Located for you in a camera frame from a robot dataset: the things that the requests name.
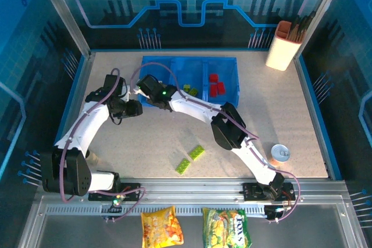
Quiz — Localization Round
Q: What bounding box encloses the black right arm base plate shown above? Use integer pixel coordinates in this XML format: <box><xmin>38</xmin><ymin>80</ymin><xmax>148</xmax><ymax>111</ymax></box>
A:
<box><xmin>242</xmin><ymin>182</ymin><xmax>296</xmax><ymax>202</ymax></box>

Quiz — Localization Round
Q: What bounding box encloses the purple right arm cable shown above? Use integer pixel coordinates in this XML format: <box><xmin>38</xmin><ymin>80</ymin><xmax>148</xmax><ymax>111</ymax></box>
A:
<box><xmin>130</xmin><ymin>62</ymin><xmax>300</xmax><ymax>224</ymax></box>

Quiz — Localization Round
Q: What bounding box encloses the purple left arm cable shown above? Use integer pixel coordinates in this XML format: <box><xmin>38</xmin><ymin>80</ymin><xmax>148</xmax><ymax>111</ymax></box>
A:
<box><xmin>59</xmin><ymin>67</ymin><xmax>146</xmax><ymax>223</ymax></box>

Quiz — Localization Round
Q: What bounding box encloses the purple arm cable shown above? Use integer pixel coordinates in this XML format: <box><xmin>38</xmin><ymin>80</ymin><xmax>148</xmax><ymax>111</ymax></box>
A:
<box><xmin>59</xmin><ymin>67</ymin><xmax>146</xmax><ymax>223</ymax></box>
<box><xmin>130</xmin><ymin>62</ymin><xmax>300</xmax><ymax>224</ymax></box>

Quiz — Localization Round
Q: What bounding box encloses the beige utensil holder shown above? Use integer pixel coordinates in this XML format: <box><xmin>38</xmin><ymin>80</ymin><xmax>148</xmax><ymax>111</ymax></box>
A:
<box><xmin>264</xmin><ymin>20</ymin><xmax>306</xmax><ymax>71</ymax></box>

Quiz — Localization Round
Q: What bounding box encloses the silver tin can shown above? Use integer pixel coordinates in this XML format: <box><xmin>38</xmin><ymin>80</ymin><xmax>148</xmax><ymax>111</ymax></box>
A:
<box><xmin>270</xmin><ymin>144</ymin><xmax>291</xmax><ymax>168</ymax></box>

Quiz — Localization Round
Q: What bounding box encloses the aluminium front rail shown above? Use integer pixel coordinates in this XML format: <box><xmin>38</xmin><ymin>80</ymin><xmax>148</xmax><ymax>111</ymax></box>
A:
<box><xmin>37</xmin><ymin>178</ymin><xmax>348</xmax><ymax>202</ymax></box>

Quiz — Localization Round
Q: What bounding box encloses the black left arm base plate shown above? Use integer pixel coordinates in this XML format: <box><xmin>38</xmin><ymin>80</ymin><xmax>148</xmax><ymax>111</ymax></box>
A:
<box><xmin>88</xmin><ymin>182</ymin><xmax>142</xmax><ymax>202</ymax></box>

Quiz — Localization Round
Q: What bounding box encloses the aluminium frame post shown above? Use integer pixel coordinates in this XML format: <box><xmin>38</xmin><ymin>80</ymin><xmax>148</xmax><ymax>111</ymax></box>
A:
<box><xmin>292</xmin><ymin>0</ymin><xmax>348</xmax><ymax>60</ymax></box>
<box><xmin>33</xmin><ymin>0</ymin><xmax>95</xmax><ymax>59</ymax></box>

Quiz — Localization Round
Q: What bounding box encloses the grey slotted cable duct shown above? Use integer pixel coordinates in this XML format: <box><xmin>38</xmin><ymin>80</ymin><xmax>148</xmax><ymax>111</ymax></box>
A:
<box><xmin>45</xmin><ymin>204</ymin><xmax>267</xmax><ymax>216</ymax></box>

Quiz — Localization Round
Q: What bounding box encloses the yellow snack bag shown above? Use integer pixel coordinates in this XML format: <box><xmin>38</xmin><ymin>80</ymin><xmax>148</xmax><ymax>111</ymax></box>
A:
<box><xmin>141</xmin><ymin>206</ymin><xmax>185</xmax><ymax>248</ymax></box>

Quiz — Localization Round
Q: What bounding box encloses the green snack bag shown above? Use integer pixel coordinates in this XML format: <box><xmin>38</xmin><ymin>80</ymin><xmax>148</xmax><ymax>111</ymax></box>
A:
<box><xmin>202</xmin><ymin>207</ymin><xmax>252</xmax><ymax>248</ymax></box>

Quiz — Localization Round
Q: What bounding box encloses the blue three-compartment bin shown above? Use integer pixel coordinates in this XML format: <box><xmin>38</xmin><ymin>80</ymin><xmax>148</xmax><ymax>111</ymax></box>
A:
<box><xmin>139</xmin><ymin>55</ymin><xmax>241</xmax><ymax>109</ymax></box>

